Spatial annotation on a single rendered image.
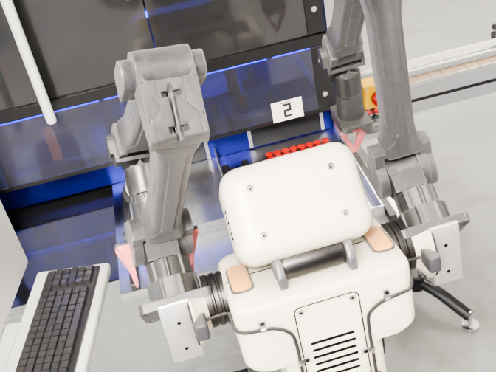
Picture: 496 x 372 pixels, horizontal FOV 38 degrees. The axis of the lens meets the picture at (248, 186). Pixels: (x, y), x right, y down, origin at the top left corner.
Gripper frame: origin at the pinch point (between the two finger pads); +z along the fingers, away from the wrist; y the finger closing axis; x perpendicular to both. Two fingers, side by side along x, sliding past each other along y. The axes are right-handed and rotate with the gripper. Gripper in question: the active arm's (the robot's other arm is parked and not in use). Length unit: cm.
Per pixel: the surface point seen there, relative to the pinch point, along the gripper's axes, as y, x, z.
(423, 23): 283, -127, 122
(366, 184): 10.9, -4.9, 19.8
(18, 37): 30, 67, -32
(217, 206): 19.8, 32.7, 21.2
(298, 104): 36.4, 4.6, 7.5
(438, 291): 41, -35, 99
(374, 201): 4.9, -4.9, 20.5
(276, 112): 36.3, 10.9, 8.2
